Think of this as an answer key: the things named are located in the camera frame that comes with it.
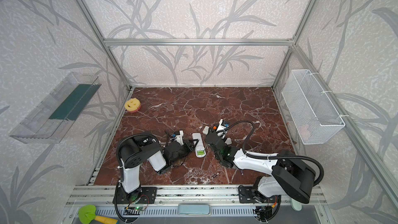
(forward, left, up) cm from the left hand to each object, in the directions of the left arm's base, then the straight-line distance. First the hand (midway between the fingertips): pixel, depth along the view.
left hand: (201, 137), depth 89 cm
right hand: (+4, -5, +8) cm, 11 cm away
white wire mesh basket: (-4, -47, +30) cm, 56 cm away
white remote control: (-7, 0, -2) cm, 7 cm away
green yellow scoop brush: (-36, +49, -2) cm, 61 cm away
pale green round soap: (-33, -45, -1) cm, 55 cm away
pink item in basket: (-4, -51, +17) cm, 54 cm away
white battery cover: (+7, -2, -4) cm, 8 cm away
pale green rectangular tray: (-34, +1, +2) cm, 35 cm away
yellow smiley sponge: (+25, +49, -3) cm, 55 cm away
